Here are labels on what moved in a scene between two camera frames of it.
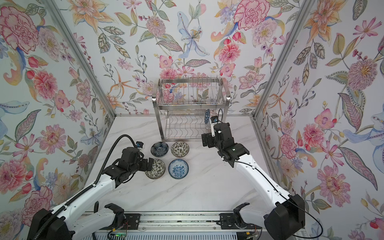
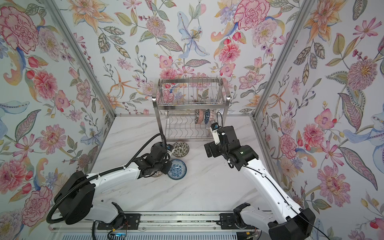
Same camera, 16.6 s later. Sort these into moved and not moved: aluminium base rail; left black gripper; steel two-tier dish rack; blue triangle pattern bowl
Moved: left black gripper
Not moved: steel two-tier dish rack; blue triangle pattern bowl; aluminium base rail
